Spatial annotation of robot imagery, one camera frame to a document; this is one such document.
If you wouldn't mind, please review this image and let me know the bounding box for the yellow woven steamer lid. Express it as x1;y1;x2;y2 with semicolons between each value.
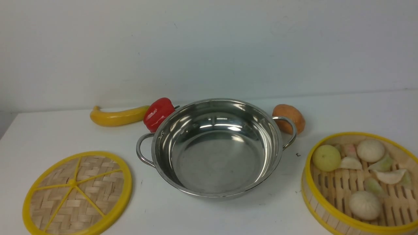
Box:
22;151;133;235

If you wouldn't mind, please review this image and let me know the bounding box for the yellow bamboo steamer basket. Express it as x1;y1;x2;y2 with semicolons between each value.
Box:
301;132;417;235

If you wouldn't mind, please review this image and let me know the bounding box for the stainless steel pot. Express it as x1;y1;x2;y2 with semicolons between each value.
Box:
136;98;297;199

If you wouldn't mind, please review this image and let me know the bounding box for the red toy bell pepper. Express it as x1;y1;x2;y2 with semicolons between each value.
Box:
143;98;176;133

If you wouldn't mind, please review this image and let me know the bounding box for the brown toy potato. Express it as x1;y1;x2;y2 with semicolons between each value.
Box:
272;104;306;135

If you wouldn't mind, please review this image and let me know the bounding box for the yellow toy banana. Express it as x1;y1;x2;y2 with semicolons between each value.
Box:
90;105;150;127

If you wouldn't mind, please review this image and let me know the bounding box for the yellow-green round bun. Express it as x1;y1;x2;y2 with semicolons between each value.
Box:
312;145;341;172

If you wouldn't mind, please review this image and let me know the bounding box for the white dumpling beside green bun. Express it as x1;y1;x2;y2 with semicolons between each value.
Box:
338;157;363;170

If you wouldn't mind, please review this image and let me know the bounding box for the pink toy dumpling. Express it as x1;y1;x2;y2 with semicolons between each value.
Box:
342;143;359;160

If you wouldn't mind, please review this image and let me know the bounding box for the white bun at back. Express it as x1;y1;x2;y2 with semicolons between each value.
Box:
356;139;386;163

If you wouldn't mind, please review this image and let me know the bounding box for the white bun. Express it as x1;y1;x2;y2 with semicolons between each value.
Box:
349;191;382;221
356;139;386;163

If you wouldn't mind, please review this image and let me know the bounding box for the green dumpling in middle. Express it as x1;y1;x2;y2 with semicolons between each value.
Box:
364;177;388;198

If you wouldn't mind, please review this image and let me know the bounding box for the white bun at front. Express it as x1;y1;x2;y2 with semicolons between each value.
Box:
349;191;382;221

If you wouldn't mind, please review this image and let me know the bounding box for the green dumpling beside back bun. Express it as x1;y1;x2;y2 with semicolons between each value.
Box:
368;153;394;172

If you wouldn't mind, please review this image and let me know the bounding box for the white crescent dumpling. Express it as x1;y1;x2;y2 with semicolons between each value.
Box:
372;169;407;184

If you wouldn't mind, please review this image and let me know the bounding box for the small green dumpling right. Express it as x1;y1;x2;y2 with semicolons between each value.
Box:
399;169;413;190

